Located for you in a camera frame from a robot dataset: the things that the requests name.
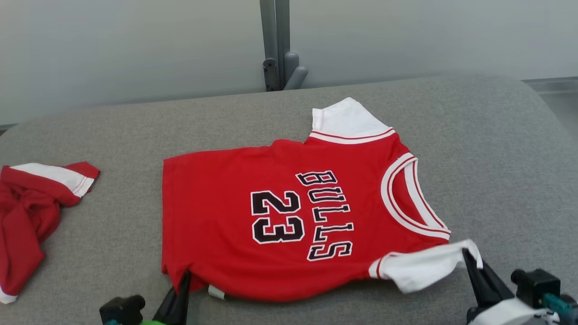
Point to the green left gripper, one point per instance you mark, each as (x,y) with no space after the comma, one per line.
(151,322)

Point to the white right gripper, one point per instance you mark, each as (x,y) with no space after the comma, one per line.
(510,313)

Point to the red Bulls 23 jersey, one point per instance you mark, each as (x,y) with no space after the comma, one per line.
(216,216)

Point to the red shorts white stripe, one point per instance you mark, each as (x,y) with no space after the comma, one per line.
(22,225)

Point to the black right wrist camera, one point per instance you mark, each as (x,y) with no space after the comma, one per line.
(535,284)

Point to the teal left camera connector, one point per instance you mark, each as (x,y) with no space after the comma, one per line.
(109,322)

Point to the teal camera connector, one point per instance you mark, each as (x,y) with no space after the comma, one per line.
(109,322)
(557,303)

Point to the teal right camera connector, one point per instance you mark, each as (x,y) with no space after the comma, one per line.
(557,303)

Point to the grey partition base rail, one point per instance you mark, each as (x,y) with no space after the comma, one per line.
(551,85)
(6,128)

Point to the black post bracket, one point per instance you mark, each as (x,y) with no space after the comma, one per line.
(271,74)

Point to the grey rounded post tubes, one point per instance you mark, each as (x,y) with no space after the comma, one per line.
(294,72)

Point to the grey metal post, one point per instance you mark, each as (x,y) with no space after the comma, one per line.
(274,31)

